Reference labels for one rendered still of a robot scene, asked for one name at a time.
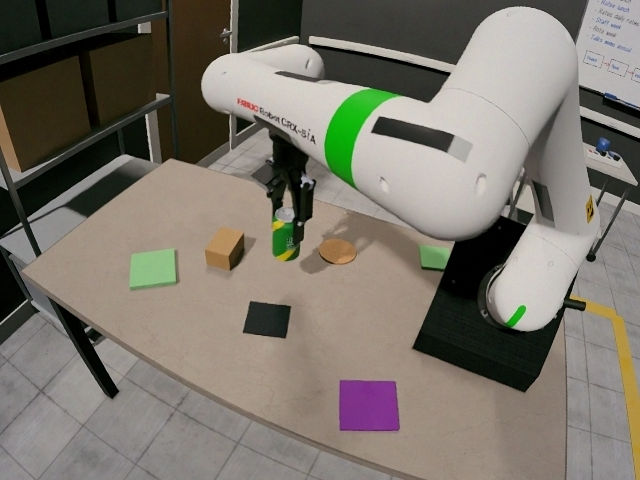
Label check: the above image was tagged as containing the purple flat square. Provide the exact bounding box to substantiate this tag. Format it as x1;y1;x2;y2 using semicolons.
339;380;399;431

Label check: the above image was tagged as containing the green and yellow drink can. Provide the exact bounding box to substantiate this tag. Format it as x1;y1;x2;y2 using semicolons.
273;206;301;261

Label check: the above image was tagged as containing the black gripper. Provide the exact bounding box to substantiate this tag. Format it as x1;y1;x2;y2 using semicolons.
266;141;317;244

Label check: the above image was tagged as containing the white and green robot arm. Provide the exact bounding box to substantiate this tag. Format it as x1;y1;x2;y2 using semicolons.
203;7;600;331

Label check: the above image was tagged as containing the tan cardboard box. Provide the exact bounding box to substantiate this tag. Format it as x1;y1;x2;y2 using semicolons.
205;227;245;271

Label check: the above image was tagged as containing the tan round flat disc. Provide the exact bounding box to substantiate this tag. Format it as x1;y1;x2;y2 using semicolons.
319;239;356;265

